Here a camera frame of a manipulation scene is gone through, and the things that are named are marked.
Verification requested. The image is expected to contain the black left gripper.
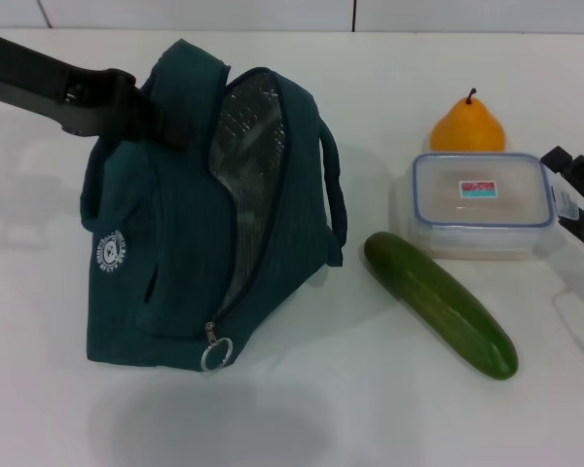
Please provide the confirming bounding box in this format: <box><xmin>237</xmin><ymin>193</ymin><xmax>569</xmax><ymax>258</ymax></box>
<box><xmin>0</xmin><ymin>29</ymin><xmax>191</xmax><ymax>151</ymax></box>

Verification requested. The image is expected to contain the clear container with blue-rimmed lid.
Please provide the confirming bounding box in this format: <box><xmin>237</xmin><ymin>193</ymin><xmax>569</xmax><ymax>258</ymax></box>
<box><xmin>391</xmin><ymin>151</ymin><xmax>581</xmax><ymax>262</ymax></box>

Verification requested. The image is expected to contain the dark teal insulated lunch bag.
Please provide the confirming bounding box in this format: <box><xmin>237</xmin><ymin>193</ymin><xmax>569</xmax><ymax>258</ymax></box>
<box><xmin>80</xmin><ymin>39</ymin><xmax>347</xmax><ymax>374</ymax></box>

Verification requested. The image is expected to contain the green cucumber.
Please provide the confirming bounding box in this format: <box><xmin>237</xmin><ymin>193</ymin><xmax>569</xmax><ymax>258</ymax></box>
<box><xmin>363</xmin><ymin>232</ymin><xmax>520</xmax><ymax>381</ymax></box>

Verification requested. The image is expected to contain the orange pear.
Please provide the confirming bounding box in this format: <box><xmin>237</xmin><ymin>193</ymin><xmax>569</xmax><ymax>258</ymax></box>
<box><xmin>428</xmin><ymin>88</ymin><xmax>508</xmax><ymax>153</ymax></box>

